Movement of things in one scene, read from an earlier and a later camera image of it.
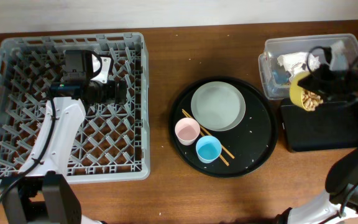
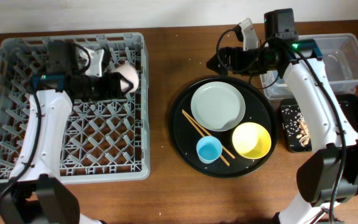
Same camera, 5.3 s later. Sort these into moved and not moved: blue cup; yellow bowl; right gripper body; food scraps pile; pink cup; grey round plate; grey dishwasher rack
Moved: pink cup; yellow bowl; right gripper body; food scraps pile
Not moved: blue cup; grey dishwasher rack; grey round plate
